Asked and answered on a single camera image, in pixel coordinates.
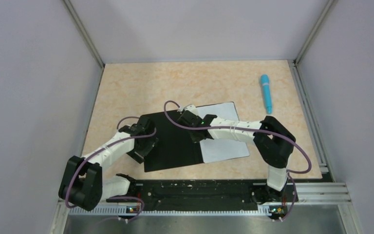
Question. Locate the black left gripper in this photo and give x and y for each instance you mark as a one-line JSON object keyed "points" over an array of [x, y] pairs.
{"points": [[151, 142]]}

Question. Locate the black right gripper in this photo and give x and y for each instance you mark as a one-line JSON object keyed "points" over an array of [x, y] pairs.
{"points": [[196, 139]]}

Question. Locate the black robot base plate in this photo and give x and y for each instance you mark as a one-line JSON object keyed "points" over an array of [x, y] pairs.
{"points": [[212, 195]]}

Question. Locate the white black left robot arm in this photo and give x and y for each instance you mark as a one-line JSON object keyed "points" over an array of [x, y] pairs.
{"points": [[82, 184]]}

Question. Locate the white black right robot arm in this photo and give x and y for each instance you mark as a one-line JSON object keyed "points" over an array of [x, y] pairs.
{"points": [[273, 141]]}

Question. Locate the aluminium frame rail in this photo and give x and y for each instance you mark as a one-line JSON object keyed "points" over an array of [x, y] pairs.
{"points": [[322, 208]]}

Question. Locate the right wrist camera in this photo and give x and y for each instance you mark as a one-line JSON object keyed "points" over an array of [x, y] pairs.
{"points": [[188, 109]]}

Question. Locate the turquoise marker pen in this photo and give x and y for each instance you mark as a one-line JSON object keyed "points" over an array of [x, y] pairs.
{"points": [[265, 83]]}

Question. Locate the red and black folder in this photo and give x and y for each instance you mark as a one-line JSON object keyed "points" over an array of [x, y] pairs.
{"points": [[175, 147]]}

